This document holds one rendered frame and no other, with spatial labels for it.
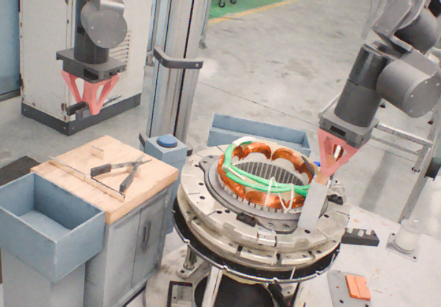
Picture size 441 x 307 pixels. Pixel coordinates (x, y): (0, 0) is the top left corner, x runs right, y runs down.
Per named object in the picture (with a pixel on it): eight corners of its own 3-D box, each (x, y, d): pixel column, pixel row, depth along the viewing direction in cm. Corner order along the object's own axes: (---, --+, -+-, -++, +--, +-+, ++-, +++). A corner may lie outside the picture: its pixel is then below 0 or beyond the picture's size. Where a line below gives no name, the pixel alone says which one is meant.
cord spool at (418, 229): (413, 256, 130) (423, 236, 127) (390, 247, 132) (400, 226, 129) (416, 244, 135) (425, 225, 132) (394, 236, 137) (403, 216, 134)
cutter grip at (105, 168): (92, 177, 83) (92, 170, 82) (89, 175, 84) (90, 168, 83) (111, 172, 86) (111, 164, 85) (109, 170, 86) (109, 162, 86)
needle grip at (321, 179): (323, 192, 76) (337, 160, 73) (313, 189, 75) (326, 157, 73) (322, 186, 77) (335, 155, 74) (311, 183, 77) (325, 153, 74)
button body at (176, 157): (173, 231, 121) (187, 146, 109) (150, 240, 117) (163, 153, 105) (157, 217, 125) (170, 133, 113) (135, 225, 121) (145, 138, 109)
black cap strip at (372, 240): (377, 247, 132) (380, 240, 131) (327, 242, 130) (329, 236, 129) (371, 235, 136) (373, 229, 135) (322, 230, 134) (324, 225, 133)
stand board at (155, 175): (109, 225, 79) (111, 213, 78) (30, 179, 86) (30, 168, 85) (177, 179, 95) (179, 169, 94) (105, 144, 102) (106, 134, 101)
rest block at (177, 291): (191, 290, 100) (193, 283, 99) (191, 310, 95) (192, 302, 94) (172, 288, 99) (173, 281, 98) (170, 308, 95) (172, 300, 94)
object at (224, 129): (280, 218, 135) (307, 130, 122) (282, 242, 126) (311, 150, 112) (195, 202, 135) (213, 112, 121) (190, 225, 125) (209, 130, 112)
